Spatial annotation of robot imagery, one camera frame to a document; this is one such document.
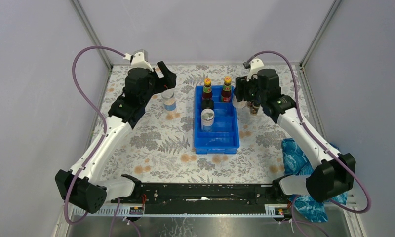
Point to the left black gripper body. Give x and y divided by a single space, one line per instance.
154 84

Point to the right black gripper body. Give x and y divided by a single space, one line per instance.
253 93

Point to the sauce bottle red label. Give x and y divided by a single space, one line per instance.
226 92

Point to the yellow cap sauce bottle front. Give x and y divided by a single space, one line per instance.
207 89

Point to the clear jar black knob lid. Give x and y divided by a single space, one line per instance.
207 104

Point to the silver lid jar white beads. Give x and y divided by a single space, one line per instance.
207 120

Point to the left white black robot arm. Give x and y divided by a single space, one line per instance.
81 184

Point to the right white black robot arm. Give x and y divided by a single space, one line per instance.
331 175

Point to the small brown spice bottle front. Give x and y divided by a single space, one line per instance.
254 107

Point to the blue plastic divided bin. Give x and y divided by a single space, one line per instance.
223 138

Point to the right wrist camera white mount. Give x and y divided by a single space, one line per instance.
254 65

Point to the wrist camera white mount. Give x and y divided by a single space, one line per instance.
254 65
139 59

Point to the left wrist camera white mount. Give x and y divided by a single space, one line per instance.
139 59

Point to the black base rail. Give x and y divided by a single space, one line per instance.
205 199

